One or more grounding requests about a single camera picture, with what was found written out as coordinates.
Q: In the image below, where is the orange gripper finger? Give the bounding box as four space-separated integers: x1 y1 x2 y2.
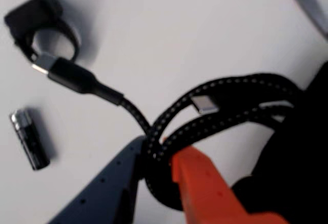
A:
161 137 290 224

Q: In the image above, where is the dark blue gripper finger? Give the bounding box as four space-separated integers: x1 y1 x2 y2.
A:
48 135 149 224

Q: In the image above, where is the black braided USB cable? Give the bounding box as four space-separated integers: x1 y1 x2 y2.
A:
32 52 295 212

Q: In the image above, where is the black AA battery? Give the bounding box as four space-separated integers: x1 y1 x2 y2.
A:
9 108 51 171

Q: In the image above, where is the black ring strap device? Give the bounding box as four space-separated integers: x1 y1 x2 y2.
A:
4 0 82 63

